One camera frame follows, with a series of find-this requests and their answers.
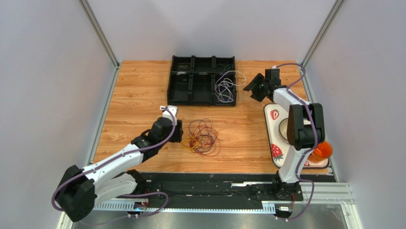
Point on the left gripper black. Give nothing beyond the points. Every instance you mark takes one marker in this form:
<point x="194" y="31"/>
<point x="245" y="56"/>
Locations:
<point x="177" y="132"/>

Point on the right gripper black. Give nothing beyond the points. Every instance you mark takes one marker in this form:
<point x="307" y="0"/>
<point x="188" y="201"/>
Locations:
<point x="258" y="88"/>

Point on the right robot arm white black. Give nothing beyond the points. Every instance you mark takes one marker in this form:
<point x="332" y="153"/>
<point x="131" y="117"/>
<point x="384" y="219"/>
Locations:
<point x="305" y="128"/>

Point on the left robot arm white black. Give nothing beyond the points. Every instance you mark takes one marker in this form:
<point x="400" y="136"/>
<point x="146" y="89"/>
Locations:
<point x="81" y="189"/>

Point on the beige ceramic bowl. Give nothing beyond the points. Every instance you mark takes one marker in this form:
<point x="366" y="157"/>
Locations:
<point x="283" y="129"/>

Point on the black six-compartment tray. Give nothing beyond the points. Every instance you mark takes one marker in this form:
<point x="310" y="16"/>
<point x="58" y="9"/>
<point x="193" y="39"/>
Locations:
<point x="202" y="81"/>

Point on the strawberry pattern white tray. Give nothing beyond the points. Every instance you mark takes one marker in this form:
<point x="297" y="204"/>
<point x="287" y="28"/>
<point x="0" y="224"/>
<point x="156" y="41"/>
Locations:
<point x="274" y="114"/>

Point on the orange plastic cup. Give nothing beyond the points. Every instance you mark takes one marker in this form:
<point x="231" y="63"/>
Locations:
<point x="322" y="152"/>

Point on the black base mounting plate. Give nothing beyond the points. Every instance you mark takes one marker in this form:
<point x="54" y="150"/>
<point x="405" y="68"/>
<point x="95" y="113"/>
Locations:
<point x="214" y="191"/>

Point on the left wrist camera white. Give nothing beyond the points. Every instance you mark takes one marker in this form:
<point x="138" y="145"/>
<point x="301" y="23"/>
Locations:
<point x="169" y="112"/>

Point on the aluminium frame rail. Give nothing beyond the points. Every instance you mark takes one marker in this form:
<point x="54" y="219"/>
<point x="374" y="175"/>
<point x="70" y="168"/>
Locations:
<point x="326" y="205"/>

